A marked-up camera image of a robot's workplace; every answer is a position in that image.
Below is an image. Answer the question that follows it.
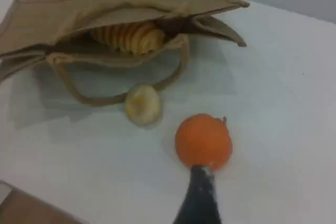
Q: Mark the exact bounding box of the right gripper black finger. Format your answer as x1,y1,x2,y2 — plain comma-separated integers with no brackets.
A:
172,165,223,224

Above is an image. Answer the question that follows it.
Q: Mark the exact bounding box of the long striped bread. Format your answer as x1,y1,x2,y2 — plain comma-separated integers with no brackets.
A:
90,22,166,57

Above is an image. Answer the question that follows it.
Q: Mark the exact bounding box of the brown jute tote bag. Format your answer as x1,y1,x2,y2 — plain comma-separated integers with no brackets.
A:
0,0,250,107

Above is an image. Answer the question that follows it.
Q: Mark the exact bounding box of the orange fruit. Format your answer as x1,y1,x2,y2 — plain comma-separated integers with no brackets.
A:
174,113,233,174

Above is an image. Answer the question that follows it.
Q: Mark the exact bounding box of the pale round banana slice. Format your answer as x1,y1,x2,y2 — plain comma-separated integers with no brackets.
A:
124,84,162,126

